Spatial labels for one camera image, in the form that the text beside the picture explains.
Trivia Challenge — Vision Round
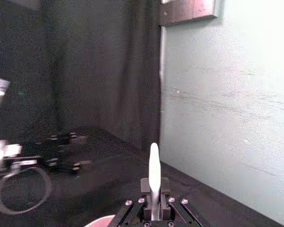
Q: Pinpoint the black table cloth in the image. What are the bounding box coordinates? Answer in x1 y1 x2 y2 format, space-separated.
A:
0 0 284 227

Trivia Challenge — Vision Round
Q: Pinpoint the small white plastic piece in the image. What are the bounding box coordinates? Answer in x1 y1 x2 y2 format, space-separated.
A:
149 142 162 221

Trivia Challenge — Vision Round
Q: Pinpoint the pale red curved piece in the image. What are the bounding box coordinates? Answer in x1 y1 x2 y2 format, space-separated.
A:
83 214 116 227

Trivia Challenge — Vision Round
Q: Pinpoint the roll of silver tape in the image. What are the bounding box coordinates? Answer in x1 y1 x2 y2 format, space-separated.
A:
0 166 53 215

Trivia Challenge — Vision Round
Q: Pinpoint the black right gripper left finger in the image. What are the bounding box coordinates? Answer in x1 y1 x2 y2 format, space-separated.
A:
115 178 153 227

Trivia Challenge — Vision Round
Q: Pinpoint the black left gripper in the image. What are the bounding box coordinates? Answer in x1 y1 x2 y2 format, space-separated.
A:
4 131 91 176

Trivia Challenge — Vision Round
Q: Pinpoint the dark framed wall panel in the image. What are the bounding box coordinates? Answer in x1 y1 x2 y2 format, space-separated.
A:
159 0 225 27

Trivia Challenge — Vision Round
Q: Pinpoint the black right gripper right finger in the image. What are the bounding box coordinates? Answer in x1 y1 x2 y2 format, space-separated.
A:
156 178 203 227

